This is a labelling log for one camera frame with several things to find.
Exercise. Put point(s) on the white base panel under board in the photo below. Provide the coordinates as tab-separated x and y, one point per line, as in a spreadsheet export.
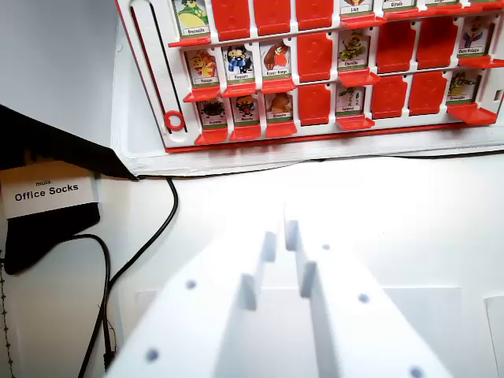
130	157

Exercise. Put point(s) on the red plastic board flap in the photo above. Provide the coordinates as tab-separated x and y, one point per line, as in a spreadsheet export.
245	134

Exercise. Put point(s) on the black socks with white label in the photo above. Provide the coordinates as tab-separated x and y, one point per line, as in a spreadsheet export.
39	141

